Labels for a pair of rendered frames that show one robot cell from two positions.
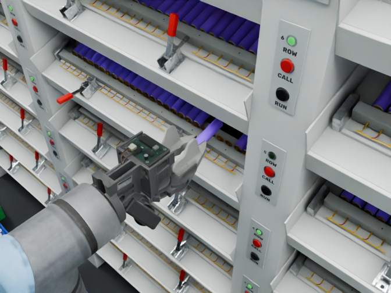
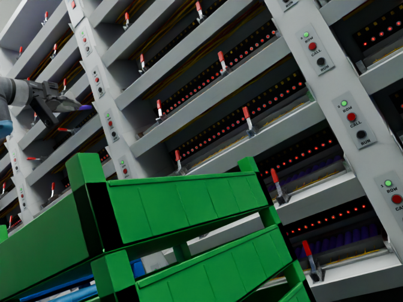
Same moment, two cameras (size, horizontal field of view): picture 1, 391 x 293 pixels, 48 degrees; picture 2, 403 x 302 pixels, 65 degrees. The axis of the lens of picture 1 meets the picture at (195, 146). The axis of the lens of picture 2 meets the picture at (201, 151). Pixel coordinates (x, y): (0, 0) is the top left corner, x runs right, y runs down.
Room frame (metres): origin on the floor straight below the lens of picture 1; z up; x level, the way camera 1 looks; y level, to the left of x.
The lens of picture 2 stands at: (-0.62, -0.20, 0.30)
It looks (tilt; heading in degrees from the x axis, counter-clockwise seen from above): 16 degrees up; 350
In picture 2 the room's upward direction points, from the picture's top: 21 degrees counter-clockwise
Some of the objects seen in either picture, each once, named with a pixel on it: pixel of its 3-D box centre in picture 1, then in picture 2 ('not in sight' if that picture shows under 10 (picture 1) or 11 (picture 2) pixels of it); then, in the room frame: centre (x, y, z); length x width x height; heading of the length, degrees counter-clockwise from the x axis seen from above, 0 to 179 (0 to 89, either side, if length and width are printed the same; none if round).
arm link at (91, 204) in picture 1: (89, 214); (17, 93); (0.38, 0.15, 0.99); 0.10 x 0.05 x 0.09; 48
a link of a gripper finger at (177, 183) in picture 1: (173, 177); (61, 100); (0.47, 0.04, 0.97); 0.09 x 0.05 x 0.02; 134
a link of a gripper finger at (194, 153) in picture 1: (191, 152); (71, 98); (0.51, 0.01, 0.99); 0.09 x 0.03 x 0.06; 134
